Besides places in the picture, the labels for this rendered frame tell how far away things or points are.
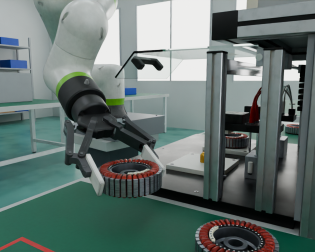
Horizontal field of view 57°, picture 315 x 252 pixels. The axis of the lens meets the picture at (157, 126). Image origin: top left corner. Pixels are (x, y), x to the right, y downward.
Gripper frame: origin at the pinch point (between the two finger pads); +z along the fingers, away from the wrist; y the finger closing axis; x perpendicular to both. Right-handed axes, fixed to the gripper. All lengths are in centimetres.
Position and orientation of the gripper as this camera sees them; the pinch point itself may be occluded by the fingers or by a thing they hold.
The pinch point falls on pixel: (129, 174)
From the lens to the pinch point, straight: 51.4
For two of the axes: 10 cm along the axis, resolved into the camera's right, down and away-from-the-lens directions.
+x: 2.9, -7.9, -5.4
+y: -8.1, 1.0, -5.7
